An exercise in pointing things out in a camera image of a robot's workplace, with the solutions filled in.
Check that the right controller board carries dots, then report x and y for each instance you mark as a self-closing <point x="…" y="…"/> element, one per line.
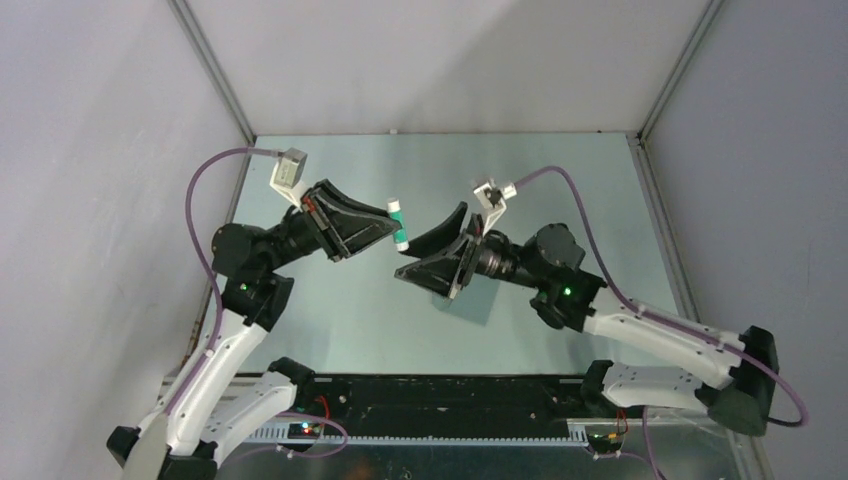
<point x="606" y="444"/>

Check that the controller board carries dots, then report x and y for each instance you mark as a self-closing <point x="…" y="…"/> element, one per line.
<point x="606" y="444"/>
<point x="305" y="431"/>

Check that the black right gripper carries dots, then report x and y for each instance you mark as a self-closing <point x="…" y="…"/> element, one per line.
<point x="439" y="273"/>

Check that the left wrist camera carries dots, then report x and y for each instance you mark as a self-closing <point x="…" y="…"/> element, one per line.
<point x="286" y="177"/>

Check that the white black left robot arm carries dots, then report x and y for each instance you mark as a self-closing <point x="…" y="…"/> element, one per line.
<point x="218" y="331"/>

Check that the aluminium frame rail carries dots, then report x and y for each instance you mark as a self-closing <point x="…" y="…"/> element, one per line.
<point x="482" y="409"/>

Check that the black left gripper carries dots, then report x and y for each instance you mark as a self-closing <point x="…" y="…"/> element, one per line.
<point x="341" y="225"/>

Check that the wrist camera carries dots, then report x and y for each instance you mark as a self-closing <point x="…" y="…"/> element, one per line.
<point x="286" y="177"/>
<point x="493" y="199"/>

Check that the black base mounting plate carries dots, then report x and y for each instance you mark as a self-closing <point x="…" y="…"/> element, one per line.
<point x="486" y="408"/>

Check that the left controller board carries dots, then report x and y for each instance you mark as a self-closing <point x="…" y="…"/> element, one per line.
<point x="305" y="431"/>

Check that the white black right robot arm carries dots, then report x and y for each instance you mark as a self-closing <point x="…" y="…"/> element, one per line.
<point x="727" y="376"/>

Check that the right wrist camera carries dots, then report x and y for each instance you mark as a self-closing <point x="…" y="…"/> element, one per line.
<point x="493" y="199"/>

